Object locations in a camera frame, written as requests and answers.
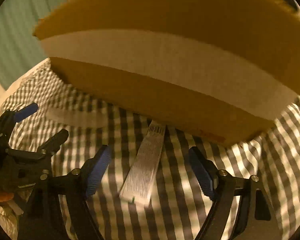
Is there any person's left hand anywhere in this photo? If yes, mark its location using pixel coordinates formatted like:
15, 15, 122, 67
0, 191, 14, 203

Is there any green curtain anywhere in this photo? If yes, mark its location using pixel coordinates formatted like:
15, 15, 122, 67
0, 0, 66, 89

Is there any green checkered bed cloth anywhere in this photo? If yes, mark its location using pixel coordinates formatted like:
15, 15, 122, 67
0, 60, 300, 239

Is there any brown cardboard box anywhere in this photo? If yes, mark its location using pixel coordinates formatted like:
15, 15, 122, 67
34, 0, 300, 146

